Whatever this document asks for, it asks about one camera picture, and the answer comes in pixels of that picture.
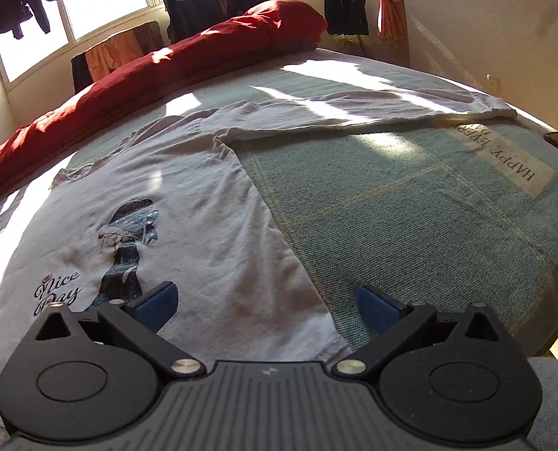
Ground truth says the red duvet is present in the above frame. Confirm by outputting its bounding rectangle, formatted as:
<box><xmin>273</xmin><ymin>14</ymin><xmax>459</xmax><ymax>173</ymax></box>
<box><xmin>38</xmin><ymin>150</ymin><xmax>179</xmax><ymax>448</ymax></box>
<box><xmin>0</xmin><ymin>0</ymin><xmax>327</xmax><ymax>198</ymax></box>

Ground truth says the black hanging jacket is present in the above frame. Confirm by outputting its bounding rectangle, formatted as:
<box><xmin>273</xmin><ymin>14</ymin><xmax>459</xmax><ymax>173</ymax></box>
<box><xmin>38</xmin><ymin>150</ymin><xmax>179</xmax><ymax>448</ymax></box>
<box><xmin>324</xmin><ymin>0</ymin><xmax>369</xmax><ymax>36</ymax></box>

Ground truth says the orange hanging garment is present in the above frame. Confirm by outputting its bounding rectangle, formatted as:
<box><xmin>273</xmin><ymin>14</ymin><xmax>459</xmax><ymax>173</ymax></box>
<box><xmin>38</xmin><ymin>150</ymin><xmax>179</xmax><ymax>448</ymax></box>
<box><xmin>86</xmin><ymin>30</ymin><xmax>143</xmax><ymax>82</ymax></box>

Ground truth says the orange curtain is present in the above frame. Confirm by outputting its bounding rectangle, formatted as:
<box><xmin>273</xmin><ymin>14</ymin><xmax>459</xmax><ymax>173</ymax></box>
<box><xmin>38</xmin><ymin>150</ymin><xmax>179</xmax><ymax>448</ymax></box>
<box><xmin>377</xmin><ymin>0</ymin><xmax>408</xmax><ymax>47</ymax></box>

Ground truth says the white printed t-shirt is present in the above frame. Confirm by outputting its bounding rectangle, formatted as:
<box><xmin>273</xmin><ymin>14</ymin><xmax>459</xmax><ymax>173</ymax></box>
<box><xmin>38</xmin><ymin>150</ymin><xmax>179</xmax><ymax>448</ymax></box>
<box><xmin>0</xmin><ymin>89</ymin><xmax>512</xmax><ymax>372</ymax></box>

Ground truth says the green plaid bed blanket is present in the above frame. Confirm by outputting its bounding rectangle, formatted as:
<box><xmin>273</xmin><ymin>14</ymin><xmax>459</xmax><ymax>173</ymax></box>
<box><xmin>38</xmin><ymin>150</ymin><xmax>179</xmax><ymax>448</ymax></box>
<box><xmin>0</xmin><ymin>49</ymin><xmax>558</xmax><ymax>357</ymax></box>

